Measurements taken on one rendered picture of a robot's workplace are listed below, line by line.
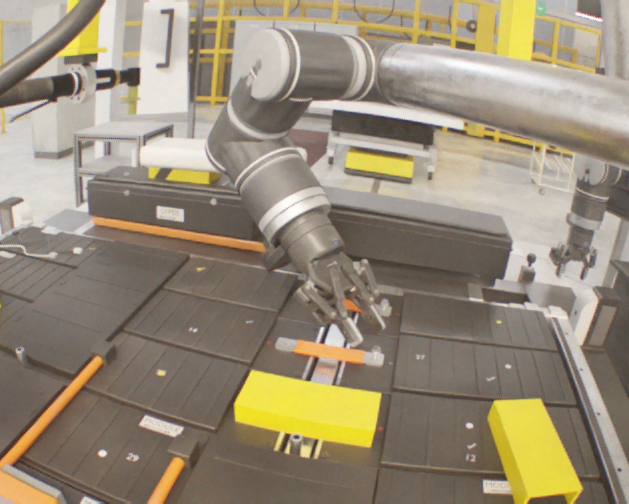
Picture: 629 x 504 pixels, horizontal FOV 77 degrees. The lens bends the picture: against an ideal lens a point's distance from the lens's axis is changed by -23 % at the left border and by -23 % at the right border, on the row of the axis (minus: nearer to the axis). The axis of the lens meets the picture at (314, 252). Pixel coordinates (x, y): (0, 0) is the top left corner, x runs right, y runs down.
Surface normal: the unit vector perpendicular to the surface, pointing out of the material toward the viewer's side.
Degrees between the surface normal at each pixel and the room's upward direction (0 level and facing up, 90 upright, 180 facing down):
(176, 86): 90
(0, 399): 0
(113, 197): 90
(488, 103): 106
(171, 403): 0
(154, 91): 90
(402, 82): 100
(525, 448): 0
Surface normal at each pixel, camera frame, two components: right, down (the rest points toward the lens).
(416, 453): 0.08, -0.91
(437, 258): -0.20, 0.38
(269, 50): -0.71, 0.16
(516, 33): 0.09, 0.41
